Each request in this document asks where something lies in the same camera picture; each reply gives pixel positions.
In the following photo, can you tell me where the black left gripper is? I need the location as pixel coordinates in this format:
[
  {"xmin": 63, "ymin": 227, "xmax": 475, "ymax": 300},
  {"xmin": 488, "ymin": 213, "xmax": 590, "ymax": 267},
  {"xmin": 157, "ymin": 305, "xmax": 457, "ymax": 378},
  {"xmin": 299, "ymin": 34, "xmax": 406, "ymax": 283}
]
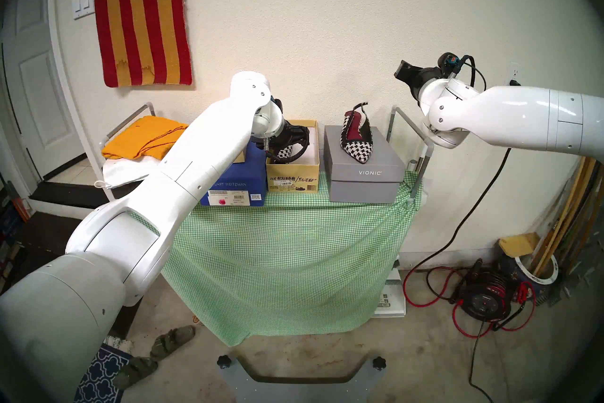
[{"xmin": 264, "ymin": 123, "xmax": 310, "ymax": 158}]

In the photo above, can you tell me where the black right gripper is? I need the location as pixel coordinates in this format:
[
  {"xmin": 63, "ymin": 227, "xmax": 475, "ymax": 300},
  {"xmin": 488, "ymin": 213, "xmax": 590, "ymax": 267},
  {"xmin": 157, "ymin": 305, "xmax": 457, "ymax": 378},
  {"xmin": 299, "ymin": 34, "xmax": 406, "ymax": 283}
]
[{"xmin": 394, "ymin": 60, "xmax": 442, "ymax": 100}]

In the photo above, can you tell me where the black white checkered slingback heel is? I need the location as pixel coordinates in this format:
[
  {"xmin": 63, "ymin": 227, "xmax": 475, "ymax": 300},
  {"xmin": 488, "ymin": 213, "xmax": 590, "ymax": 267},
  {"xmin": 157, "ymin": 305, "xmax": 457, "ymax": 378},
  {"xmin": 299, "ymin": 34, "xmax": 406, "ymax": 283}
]
[
  {"xmin": 341, "ymin": 102, "xmax": 374, "ymax": 165},
  {"xmin": 276, "ymin": 145, "xmax": 307, "ymax": 162}
]

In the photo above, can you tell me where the open tan shoe box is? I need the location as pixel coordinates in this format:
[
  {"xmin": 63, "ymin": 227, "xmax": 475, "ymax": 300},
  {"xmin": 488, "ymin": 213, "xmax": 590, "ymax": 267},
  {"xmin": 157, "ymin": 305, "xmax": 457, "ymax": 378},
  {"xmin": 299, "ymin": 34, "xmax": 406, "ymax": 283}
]
[{"xmin": 265, "ymin": 119, "xmax": 320, "ymax": 194}]

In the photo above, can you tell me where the blue Stuart Weitzman shoe box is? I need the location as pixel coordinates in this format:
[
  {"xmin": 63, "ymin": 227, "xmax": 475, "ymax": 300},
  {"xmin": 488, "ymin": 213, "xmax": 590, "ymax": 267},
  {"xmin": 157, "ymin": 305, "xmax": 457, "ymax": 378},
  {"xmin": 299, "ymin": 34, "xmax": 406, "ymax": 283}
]
[{"xmin": 201, "ymin": 142, "xmax": 268, "ymax": 208}]

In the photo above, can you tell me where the grey Vionic shoe box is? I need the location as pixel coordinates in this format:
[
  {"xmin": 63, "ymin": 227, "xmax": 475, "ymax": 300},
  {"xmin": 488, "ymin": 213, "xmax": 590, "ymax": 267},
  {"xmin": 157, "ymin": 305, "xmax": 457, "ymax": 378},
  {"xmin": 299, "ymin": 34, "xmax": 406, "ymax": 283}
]
[{"xmin": 324, "ymin": 125, "xmax": 406, "ymax": 204}]

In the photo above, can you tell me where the white appliance box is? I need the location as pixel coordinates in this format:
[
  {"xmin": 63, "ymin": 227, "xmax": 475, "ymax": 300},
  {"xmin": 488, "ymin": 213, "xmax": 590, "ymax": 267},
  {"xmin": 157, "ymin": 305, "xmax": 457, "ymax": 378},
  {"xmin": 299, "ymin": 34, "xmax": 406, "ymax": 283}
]
[{"xmin": 375, "ymin": 256, "xmax": 406, "ymax": 318}]

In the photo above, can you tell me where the green white checkered tablecloth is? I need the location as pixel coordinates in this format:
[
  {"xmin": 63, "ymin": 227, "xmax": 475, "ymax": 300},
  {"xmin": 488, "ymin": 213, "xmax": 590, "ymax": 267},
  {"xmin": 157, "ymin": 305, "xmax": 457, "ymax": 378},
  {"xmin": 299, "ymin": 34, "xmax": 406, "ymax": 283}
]
[{"xmin": 127, "ymin": 171, "xmax": 423, "ymax": 346}]

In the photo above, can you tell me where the orange folded cloth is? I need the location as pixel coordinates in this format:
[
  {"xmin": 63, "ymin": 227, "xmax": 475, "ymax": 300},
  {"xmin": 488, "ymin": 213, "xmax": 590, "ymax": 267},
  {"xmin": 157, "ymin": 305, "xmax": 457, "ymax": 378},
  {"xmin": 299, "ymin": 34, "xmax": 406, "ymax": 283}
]
[{"xmin": 102, "ymin": 115, "xmax": 189, "ymax": 160}]

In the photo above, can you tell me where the yellow cardboard block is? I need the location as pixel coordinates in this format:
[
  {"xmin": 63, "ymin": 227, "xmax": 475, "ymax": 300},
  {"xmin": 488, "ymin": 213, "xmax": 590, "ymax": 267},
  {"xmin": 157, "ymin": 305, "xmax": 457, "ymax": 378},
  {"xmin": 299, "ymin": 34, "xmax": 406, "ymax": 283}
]
[{"xmin": 499, "ymin": 233, "xmax": 541, "ymax": 259}]

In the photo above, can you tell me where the bundle of wooden sticks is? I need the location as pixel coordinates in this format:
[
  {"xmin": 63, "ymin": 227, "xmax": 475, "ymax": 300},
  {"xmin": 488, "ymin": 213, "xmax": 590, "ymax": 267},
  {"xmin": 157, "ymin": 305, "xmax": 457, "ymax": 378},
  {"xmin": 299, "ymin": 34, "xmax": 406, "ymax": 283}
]
[{"xmin": 531, "ymin": 161, "xmax": 604, "ymax": 275}]

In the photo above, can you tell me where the blue white ceramic pot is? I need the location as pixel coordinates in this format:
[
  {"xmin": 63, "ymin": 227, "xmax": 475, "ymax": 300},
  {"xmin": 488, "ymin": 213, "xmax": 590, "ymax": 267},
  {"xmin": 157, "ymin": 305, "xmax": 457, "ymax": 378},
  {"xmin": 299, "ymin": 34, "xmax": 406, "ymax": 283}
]
[{"xmin": 500, "ymin": 253, "xmax": 562, "ymax": 301}]

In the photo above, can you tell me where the olive green sandal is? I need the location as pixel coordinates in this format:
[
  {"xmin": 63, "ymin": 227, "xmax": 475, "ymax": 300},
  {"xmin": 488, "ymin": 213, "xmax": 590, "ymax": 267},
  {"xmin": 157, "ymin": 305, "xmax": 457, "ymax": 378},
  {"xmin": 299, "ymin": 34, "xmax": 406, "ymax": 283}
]
[
  {"xmin": 150, "ymin": 326, "xmax": 196, "ymax": 360},
  {"xmin": 113, "ymin": 356, "xmax": 160, "ymax": 389}
]

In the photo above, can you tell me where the white panel door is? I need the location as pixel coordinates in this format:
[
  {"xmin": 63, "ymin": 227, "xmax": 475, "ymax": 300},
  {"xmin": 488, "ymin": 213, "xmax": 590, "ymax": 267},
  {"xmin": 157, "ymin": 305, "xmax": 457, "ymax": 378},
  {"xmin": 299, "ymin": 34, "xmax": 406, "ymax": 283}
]
[{"xmin": 0, "ymin": 0, "xmax": 90, "ymax": 181}]

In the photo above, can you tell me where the blue white patterned rug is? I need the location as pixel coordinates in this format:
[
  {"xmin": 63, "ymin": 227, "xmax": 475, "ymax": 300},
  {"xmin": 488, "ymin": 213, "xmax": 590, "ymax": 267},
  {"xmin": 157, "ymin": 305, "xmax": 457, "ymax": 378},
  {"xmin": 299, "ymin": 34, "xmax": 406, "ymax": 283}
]
[{"xmin": 73, "ymin": 343, "xmax": 133, "ymax": 403}]

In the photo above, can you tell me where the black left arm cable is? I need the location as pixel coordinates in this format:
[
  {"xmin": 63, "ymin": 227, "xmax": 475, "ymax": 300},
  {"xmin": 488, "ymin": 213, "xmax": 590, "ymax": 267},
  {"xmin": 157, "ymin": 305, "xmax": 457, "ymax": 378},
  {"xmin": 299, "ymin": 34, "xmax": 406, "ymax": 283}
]
[{"xmin": 267, "ymin": 126, "xmax": 310, "ymax": 162}]

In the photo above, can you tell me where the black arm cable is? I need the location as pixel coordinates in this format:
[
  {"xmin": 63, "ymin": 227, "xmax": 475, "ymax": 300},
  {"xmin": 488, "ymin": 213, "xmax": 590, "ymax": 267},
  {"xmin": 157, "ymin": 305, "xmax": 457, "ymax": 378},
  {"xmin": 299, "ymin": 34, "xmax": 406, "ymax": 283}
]
[
  {"xmin": 460, "ymin": 54, "xmax": 487, "ymax": 92},
  {"xmin": 267, "ymin": 126, "xmax": 310, "ymax": 162}
]

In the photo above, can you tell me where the grey table side rail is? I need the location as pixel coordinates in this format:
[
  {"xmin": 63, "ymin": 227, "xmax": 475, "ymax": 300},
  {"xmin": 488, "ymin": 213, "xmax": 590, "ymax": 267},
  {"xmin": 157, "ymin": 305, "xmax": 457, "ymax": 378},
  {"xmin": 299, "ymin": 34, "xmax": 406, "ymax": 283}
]
[
  {"xmin": 100, "ymin": 102, "xmax": 156, "ymax": 148},
  {"xmin": 387, "ymin": 107, "xmax": 436, "ymax": 208}
]

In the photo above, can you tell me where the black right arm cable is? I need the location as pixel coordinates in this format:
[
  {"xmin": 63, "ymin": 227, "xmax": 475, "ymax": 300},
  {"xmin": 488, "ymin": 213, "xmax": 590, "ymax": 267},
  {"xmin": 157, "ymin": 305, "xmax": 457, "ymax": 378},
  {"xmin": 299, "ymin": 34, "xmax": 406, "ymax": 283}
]
[{"xmin": 460, "ymin": 54, "xmax": 487, "ymax": 92}]

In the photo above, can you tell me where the black power cable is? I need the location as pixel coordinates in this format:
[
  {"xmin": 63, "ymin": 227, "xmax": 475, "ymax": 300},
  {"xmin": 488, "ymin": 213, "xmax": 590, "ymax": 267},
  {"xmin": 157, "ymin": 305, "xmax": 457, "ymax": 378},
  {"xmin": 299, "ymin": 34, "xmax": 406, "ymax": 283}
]
[{"xmin": 406, "ymin": 81, "xmax": 520, "ymax": 299}]

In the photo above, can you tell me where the white drawstring dust bag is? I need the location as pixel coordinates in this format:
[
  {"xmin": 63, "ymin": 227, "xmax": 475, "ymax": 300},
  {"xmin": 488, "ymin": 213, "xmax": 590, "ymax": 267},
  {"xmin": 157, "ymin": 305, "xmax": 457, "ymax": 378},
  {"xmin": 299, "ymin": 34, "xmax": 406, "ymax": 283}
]
[{"xmin": 94, "ymin": 156, "xmax": 163, "ymax": 190}]

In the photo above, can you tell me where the red extension cable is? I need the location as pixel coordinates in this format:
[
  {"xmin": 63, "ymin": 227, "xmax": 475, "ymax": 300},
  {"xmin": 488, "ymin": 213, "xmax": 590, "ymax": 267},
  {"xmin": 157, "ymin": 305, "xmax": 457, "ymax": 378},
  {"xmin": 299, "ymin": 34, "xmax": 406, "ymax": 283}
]
[{"xmin": 402, "ymin": 265, "xmax": 537, "ymax": 339}]

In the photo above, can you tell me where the red yellow striped wall hanging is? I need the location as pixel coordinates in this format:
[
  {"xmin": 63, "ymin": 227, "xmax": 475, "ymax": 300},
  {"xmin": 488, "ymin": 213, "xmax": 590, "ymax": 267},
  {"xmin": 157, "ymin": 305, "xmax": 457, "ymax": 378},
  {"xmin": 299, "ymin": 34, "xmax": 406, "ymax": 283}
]
[{"xmin": 93, "ymin": 0, "xmax": 193, "ymax": 88}]

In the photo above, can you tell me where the black cable reel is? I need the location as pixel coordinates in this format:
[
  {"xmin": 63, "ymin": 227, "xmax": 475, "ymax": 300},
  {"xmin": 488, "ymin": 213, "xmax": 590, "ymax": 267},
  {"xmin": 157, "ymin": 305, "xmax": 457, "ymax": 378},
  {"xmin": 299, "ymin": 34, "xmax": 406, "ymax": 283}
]
[{"xmin": 460, "ymin": 260, "xmax": 515, "ymax": 320}]

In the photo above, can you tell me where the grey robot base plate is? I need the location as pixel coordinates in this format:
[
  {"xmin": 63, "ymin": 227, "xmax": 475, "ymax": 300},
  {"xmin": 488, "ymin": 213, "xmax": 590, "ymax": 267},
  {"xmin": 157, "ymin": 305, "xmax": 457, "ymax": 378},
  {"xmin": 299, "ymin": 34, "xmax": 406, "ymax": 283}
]
[{"xmin": 218, "ymin": 355, "xmax": 386, "ymax": 403}]

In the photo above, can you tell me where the thin black floor cable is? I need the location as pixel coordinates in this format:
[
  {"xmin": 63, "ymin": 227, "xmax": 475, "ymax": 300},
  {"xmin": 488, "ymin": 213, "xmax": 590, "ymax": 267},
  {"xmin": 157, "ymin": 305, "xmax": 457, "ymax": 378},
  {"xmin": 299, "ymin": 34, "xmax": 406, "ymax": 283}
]
[{"xmin": 469, "ymin": 319, "xmax": 494, "ymax": 403}]

